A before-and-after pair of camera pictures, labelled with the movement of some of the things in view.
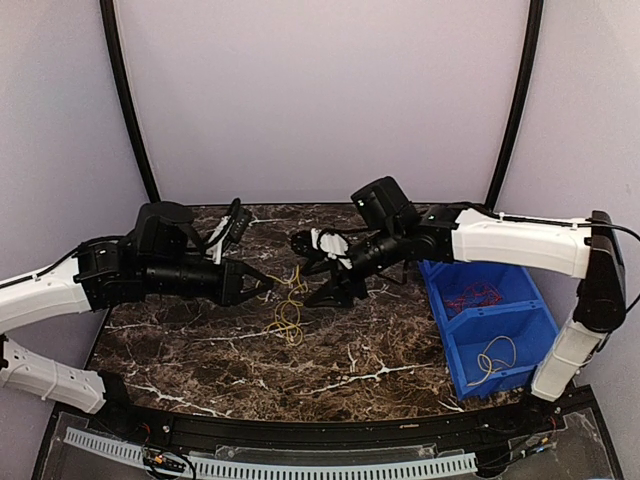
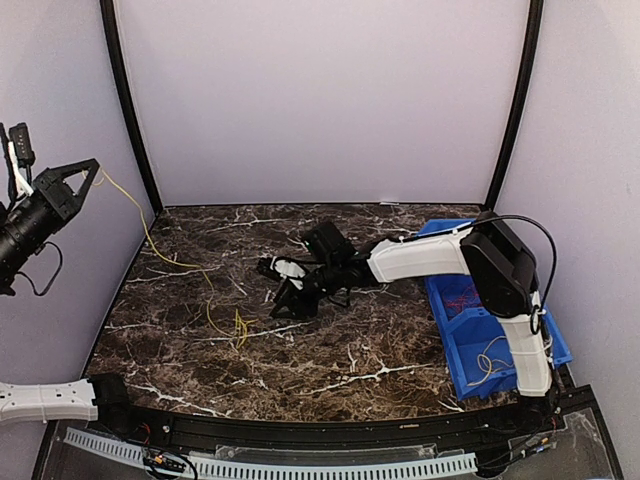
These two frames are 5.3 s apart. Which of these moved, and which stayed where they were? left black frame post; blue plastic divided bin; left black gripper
Moved: left black gripper
Stayed: blue plastic divided bin; left black frame post
